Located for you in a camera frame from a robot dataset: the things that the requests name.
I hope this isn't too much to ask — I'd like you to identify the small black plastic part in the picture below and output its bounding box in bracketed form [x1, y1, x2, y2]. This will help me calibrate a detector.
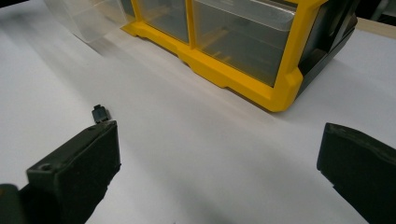
[92, 104, 111, 124]

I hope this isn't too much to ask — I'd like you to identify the yellow black drawer organizer cabinet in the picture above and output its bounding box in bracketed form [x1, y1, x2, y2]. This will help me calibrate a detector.
[120, 0, 361, 113]

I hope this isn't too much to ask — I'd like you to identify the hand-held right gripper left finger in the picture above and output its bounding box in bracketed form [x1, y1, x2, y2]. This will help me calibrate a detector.
[19, 119, 121, 224]

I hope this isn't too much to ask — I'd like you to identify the clear plastic drawer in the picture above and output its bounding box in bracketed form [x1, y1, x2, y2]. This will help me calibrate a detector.
[43, 0, 135, 44]
[136, 0, 191, 44]
[191, 0, 297, 88]

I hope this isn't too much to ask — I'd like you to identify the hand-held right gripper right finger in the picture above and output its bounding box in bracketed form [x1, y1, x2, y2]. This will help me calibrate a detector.
[316, 122, 396, 224]

